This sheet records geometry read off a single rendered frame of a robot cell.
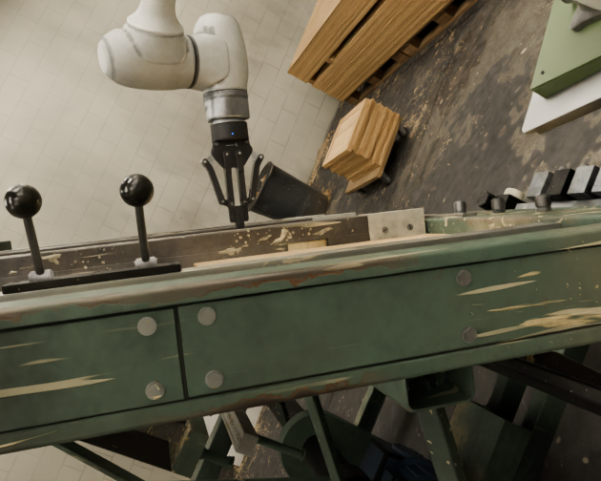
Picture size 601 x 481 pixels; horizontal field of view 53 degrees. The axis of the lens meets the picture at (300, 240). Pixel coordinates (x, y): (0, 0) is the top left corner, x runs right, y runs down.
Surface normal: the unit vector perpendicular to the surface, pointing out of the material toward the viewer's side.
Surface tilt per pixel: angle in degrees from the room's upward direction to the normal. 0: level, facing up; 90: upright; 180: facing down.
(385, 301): 90
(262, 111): 90
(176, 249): 90
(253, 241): 90
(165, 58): 120
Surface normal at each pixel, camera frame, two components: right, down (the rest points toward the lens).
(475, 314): 0.25, 0.03
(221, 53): 0.48, 0.00
